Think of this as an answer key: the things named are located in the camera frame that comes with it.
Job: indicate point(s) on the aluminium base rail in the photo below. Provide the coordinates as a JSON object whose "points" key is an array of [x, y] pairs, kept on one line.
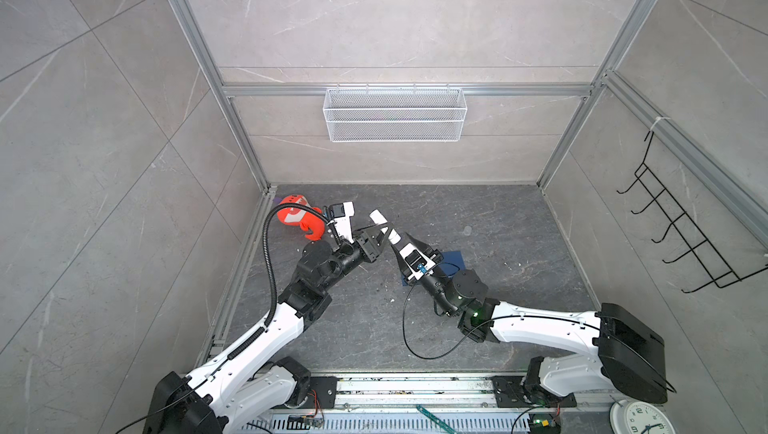
{"points": [[468, 402]]}

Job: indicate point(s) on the blue envelope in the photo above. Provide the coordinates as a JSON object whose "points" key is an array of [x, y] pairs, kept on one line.
{"points": [[452, 263]]}

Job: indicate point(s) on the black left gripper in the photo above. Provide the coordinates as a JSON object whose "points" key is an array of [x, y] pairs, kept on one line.
{"points": [[367, 246]]}

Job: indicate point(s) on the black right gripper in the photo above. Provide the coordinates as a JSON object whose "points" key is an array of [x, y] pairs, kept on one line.
{"points": [[405, 266]]}

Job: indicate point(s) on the red plush toy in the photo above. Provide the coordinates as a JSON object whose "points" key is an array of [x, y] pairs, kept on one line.
{"points": [[311, 225]]}

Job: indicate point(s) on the black wire hook rack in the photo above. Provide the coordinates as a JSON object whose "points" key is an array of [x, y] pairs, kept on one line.
{"points": [[718, 272]]}

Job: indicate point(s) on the white glue stick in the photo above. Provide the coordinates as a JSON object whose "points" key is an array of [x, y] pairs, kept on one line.
{"points": [[379, 220]]}

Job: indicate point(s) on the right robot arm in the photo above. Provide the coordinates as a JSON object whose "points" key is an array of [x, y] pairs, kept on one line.
{"points": [[605, 349]]}

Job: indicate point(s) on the white analog clock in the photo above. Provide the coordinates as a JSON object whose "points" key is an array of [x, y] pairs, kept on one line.
{"points": [[637, 417]]}

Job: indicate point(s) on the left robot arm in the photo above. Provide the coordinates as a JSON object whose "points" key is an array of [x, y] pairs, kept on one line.
{"points": [[244, 380]]}

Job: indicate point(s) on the white wire basket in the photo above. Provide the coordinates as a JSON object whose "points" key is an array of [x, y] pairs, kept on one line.
{"points": [[359, 115]]}

